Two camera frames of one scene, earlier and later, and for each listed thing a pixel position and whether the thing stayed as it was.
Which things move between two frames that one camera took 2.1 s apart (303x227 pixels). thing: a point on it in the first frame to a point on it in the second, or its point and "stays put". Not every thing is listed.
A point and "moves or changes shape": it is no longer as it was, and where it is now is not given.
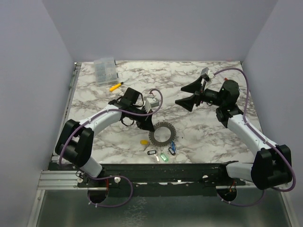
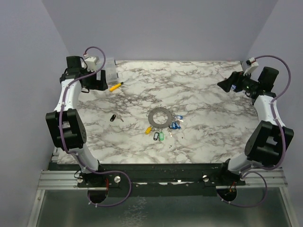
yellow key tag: x=144 y=142 to x=148 y=130
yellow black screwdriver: x=116 y=86 stays put
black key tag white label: x=151 y=152 to x=155 y=135
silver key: x=156 y=157 moves or changes shape
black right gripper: x=198 y=95 to x=234 y=80
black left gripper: x=146 y=123 to x=99 y=84
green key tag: x=164 y=157 to x=161 y=136
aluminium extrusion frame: x=55 y=179 stays put
